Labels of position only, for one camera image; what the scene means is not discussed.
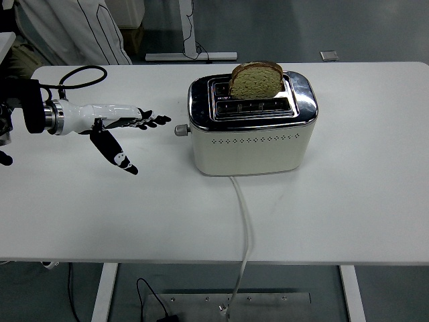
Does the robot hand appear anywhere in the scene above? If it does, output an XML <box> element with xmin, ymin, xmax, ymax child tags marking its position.
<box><xmin>62</xmin><ymin>99</ymin><xmax>172</xmax><ymax>176</ymax></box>

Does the white toaster with chrome top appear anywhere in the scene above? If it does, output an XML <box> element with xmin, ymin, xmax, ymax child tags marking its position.
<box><xmin>187</xmin><ymin>70</ymin><xmax>319</xmax><ymax>177</ymax></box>

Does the person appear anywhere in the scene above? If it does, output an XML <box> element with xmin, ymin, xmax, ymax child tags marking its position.
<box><xmin>15</xmin><ymin>0</ymin><xmax>133</xmax><ymax>66</ymax></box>

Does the brown cardboard box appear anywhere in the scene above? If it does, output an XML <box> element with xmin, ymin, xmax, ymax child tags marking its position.
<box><xmin>119</xmin><ymin>23</ymin><xmax>145</xmax><ymax>55</ymax></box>

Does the white box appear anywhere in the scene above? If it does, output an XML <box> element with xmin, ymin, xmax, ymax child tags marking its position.
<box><xmin>110</xmin><ymin>0</ymin><xmax>146</xmax><ymax>30</ymax></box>

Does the white desk leg with foot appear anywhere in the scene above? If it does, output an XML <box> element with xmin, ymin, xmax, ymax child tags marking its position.
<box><xmin>145</xmin><ymin>0</ymin><xmax>239</xmax><ymax>64</ymax></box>

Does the brown bread slice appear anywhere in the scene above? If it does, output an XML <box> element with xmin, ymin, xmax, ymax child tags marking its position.
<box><xmin>229</xmin><ymin>60</ymin><xmax>284</xmax><ymax>100</ymax></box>

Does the white table leg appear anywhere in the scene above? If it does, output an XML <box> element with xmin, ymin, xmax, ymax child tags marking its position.
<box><xmin>338</xmin><ymin>265</ymin><xmax>367</xmax><ymax>322</ymax></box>
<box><xmin>90</xmin><ymin>263</ymin><xmax>119</xmax><ymax>322</ymax></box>

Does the grey metal plate with screws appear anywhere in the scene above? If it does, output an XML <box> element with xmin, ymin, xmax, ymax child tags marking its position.
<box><xmin>140</xmin><ymin>292</ymin><xmax>312</xmax><ymax>322</ymax></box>

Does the black cable on desk leg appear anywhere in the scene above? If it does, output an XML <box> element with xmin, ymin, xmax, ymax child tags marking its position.
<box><xmin>182</xmin><ymin>0</ymin><xmax>215</xmax><ymax>64</ymax></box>

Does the thin black cable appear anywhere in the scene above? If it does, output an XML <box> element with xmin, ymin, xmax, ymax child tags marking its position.
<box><xmin>66</xmin><ymin>262</ymin><xmax>81</xmax><ymax>322</ymax></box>

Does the white power cord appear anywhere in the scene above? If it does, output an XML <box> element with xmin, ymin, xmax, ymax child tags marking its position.
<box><xmin>225</xmin><ymin>176</ymin><xmax>255</xmax><ymax>319</ymax></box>

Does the black cable with adapter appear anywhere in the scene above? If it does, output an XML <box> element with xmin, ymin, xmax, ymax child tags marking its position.
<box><xmin>135</xmin><ymin>277</ymin><xmax>184</xmax><ymax>322</ymax></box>

